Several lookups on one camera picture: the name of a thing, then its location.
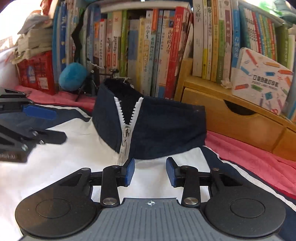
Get large red plastic basket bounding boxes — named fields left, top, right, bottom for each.
left=17, top=51, right=56, bottom=95

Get blue plush ball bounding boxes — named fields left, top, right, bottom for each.
left=58, top=62, right=88, bottom=91

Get row of thin blue books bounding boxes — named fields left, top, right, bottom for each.
left=52, top=0, right=79, bottom=91

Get model bicycle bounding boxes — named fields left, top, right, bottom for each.
left=75, top=58, right=132, bottom=102

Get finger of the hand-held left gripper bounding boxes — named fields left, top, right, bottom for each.
left=0, top=123, right=68, bottom=163
left=0, top=88, right=57, bottom=121

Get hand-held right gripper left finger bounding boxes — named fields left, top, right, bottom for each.
left=57, top=158, right=136, bottom=207

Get wooden desk organiser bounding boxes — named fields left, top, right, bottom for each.
left=174, top=59, right=296, bottom=163

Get pink printed blanket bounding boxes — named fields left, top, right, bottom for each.
left=14, top=85, right=296, bottom=186

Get white paper bag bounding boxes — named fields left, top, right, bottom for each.
left=0, top=35, right=21, bottom=90

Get navy and white jacket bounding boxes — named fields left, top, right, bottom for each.
left=0, top=79, right=296, bottom=241

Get teal folded cloth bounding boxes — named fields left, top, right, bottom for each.
left=273, top=0, right=296, bottom=18

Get row of books on organiser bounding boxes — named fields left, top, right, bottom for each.
left=193, top=0, right=289, bottom=85

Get row of colourful children's books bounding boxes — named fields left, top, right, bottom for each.
left=79, top=5, right=193, bottom=100

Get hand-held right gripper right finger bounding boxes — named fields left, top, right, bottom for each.
left=165, top=157, right=240, bottom=207

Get white pencil-print box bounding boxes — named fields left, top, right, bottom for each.
left=231, top=47, right=294, bottom=116

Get stack of papers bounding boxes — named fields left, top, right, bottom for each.
left=10, top=13, right=55, bottom=65

